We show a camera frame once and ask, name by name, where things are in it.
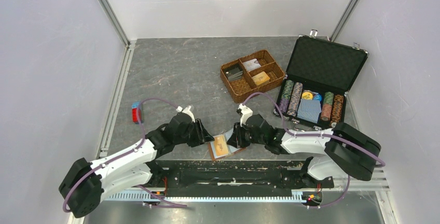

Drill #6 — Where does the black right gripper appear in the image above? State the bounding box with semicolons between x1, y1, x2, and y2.
227;120;266;148

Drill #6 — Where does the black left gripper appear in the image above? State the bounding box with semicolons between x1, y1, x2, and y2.
174;118;214;147

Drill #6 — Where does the gold credit card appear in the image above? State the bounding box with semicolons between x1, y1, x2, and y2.
213;135;229;158

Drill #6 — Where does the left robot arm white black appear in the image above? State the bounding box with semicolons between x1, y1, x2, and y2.
59;113;215;218

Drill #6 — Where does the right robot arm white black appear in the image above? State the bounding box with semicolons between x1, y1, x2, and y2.
226;115;384;187

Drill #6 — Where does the black card stack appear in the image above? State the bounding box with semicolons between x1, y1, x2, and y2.
224;64;243;81

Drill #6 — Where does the tan card box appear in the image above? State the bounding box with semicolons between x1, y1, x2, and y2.
252;72;270;86

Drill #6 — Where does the white card stack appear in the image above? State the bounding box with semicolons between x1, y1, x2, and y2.
242;59;261;72

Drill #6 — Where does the blue playing card deck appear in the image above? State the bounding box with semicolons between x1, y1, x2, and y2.
297;99;321;123

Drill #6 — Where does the grey striped chip row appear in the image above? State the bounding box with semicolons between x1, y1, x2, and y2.
286;82;303;116

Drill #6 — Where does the woven wicker divided basket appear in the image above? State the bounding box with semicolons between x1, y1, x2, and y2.
220;49;286;103

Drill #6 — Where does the red blue toy block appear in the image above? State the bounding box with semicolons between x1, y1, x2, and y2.
131;101;144;124

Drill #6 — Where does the purple green chip row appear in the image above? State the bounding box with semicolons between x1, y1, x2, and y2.
279;80;294;113

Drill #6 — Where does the yellow dealer button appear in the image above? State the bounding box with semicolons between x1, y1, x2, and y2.
301;91;314;100

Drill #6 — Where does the blue round dealer chip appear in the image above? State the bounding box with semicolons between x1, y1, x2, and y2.
313;94;322;101

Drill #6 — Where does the green pink chip row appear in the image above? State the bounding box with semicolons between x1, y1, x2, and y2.
321;92;334;121

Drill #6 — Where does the brown poker chip row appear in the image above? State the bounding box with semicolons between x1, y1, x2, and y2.
330;95;344;128

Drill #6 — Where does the black poker chip case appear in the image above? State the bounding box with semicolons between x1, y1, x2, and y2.
273;35;368;130

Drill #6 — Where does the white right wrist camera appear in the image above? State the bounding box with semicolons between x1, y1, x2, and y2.
237;104;253;127

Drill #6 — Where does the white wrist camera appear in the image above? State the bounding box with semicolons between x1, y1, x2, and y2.
176;105;195;122
237;104;253;127

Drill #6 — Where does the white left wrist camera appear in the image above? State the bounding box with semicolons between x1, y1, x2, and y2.
176;105;195;122

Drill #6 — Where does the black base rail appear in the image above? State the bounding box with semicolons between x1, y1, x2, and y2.
143;160;334;197

